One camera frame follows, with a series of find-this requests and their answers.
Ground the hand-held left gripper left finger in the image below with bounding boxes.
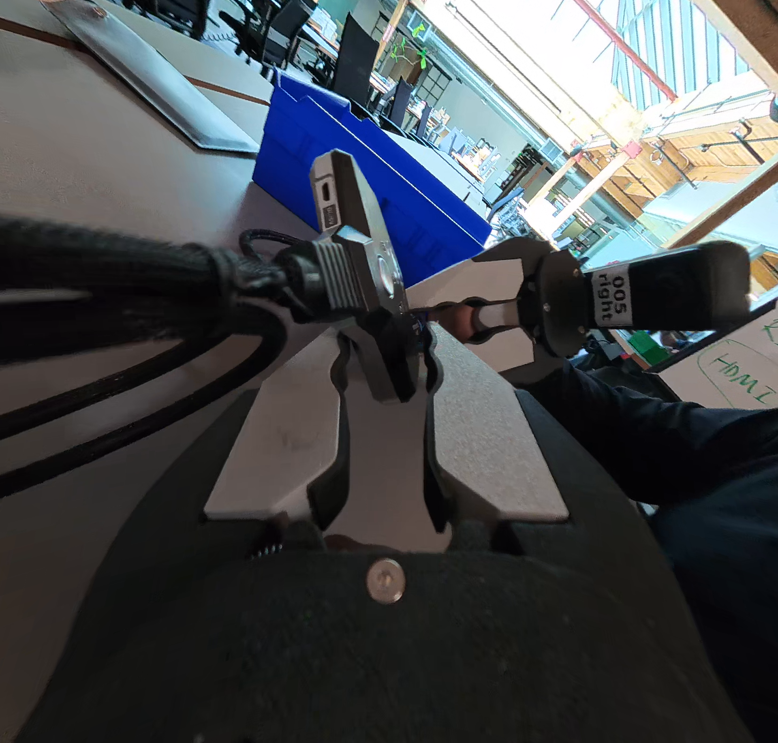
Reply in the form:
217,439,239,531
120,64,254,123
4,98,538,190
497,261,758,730
203,330,352,531

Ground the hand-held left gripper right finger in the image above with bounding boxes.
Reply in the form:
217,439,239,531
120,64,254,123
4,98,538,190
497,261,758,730
423,322,571,535

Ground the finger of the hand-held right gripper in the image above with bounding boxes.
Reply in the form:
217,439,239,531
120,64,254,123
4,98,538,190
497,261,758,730
404,258,526,317
467,302,548,374

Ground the blue plastic bin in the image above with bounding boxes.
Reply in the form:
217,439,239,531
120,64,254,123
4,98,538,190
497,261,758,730
252,68,493,288

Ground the person's right forearm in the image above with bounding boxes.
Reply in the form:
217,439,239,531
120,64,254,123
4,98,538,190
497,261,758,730
517,357,778,507

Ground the person's right hand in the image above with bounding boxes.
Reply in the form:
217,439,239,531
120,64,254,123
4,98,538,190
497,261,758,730
438,305,487,344

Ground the small green bin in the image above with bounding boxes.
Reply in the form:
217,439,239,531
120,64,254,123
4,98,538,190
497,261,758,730
628,330,671,367

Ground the white handwritten sign board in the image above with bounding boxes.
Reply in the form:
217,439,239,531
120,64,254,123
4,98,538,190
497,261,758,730
659,302,778,411

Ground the silver foil pouch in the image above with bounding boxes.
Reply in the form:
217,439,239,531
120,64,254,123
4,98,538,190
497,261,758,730
44,0,261,154

